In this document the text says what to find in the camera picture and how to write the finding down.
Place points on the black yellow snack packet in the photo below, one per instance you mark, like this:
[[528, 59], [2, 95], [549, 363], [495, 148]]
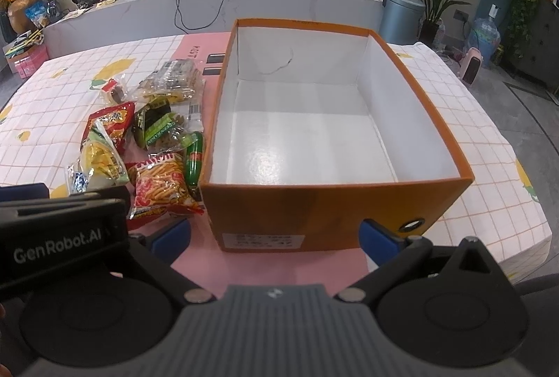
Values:
[[146, 117]]

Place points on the red chip snack bag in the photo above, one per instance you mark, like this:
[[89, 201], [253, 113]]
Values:
[[116, 120]]

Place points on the golden vase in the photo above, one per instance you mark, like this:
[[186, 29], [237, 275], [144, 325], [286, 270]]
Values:
[[18, 19]]

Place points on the pink small heater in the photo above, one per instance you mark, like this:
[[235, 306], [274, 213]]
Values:
[[469, 66]]

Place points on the dark grey drawer cabinet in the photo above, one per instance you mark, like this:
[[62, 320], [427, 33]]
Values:
[[539, 56]]

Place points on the small red brown candy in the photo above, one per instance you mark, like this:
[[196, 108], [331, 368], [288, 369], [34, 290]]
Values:
[[113, 92]]

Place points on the red shrimp stick snack bag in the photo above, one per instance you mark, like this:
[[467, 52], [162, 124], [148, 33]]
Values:
[[159, 187]]

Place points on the pink table mat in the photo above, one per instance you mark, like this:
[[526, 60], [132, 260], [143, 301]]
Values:
[[207, 265]]

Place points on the blue grey trash bin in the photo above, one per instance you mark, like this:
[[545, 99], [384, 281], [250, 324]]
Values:
[[401, 21]]

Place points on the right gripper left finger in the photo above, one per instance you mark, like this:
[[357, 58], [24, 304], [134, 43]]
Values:
[[153, 256]]

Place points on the yellow green snack bag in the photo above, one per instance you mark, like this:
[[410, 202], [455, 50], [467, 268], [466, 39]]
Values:
[[98, 166]]

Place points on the potted plant right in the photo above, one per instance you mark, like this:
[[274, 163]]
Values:
[[430, 6]]

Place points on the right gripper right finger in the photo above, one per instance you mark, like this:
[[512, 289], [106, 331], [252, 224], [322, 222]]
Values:
[[397, 258]]

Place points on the pink storage box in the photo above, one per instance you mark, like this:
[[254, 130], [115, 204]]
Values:
[[28, 62]]

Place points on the orange cardboard box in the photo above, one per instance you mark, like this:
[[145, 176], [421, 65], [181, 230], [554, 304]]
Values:
[[318, 127]]

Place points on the green label nut bag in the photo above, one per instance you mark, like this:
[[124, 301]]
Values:
[[167, 134]]

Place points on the green sausage snack tube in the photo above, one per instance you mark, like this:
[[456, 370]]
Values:
[[194, 160]]

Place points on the blue water jug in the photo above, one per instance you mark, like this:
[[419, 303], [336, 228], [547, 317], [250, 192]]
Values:
[[484, 36]]

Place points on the grey tv cabinet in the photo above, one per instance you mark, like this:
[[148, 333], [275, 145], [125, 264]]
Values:
[[127, 20]]

